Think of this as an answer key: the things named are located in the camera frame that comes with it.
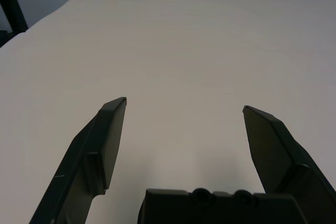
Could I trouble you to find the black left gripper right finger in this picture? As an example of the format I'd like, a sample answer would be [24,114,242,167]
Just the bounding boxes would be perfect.
[242,105,336,224]

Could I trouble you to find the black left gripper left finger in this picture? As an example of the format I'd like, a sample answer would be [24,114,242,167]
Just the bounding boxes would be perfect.
[28,97,128,224]

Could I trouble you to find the wooden side table black legs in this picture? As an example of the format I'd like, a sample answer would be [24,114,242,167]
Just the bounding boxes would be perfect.
[0,0,29,34]

